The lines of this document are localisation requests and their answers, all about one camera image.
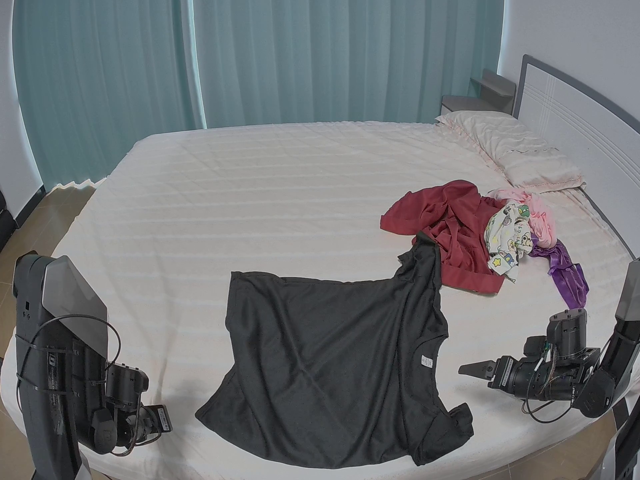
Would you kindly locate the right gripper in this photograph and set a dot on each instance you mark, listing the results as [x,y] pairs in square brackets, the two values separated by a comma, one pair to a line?
[517,378]

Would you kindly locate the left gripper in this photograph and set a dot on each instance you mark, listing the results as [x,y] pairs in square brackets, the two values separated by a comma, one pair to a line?
[142,425]

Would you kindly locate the black T-shirt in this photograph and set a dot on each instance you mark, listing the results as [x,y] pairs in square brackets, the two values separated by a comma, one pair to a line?
[325,343]

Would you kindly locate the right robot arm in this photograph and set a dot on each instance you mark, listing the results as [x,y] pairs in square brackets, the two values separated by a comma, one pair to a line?
[600,393]

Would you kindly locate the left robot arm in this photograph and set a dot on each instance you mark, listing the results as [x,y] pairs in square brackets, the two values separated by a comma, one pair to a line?
[55,368]

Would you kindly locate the bed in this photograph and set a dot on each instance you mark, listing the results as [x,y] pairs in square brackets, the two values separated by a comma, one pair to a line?
[250,193]

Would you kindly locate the purple garment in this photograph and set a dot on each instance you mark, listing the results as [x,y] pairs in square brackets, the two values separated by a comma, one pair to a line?
[570,278]

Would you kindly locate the white printed garment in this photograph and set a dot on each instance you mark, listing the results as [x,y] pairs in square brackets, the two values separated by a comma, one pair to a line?
[507,238]

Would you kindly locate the pink garment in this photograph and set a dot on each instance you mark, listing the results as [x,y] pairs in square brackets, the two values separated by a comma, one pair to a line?
[542,223]

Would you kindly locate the dark red garment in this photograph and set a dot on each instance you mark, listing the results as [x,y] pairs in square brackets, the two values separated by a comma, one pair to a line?
[450,218]

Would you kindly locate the cream pillow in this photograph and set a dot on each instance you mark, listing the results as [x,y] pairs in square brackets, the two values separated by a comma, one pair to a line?
[515,148]

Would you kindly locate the grey bedside table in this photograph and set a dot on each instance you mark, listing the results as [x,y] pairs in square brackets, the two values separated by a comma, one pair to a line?
[475,100]

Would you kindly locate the blue-green curtain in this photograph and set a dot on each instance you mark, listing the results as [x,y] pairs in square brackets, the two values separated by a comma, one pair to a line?
[350,43]
[100,68]

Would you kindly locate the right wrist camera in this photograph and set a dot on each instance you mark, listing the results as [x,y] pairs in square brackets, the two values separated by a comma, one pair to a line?
[536,349]

